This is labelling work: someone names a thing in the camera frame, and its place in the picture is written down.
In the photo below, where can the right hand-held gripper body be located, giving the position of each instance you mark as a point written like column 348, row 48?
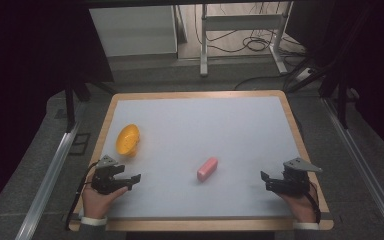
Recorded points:
column 293, row 180

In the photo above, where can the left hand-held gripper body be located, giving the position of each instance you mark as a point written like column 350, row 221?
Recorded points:
column 105, row 176

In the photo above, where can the person's left hand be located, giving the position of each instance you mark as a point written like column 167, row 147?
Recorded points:
column 96, row 201

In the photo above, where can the person's right hand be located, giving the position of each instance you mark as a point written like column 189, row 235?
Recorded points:
column 300, row 206

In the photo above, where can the orange plastic bowl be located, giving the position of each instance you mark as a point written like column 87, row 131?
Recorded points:
column 127, row 140

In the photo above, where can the pink soap bar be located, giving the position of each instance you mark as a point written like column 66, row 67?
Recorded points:
column 207, row 169

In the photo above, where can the black metal stand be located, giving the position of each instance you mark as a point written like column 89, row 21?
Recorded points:
column 341, row 93
column 70, row 106

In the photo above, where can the white power strip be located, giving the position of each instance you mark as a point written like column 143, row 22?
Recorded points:
column 304, row 75

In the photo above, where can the dark curtain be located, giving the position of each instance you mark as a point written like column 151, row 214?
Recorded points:
column 380, row 66
column 20, row 83

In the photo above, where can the white cabinet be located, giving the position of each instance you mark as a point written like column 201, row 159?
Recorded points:
column 133, row 30

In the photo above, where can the aluminium rail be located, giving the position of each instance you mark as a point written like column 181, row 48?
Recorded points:
column 48, row 183
column 363, row 166

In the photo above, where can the white metal desk frame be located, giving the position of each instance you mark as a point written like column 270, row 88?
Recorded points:
column 243, row 22

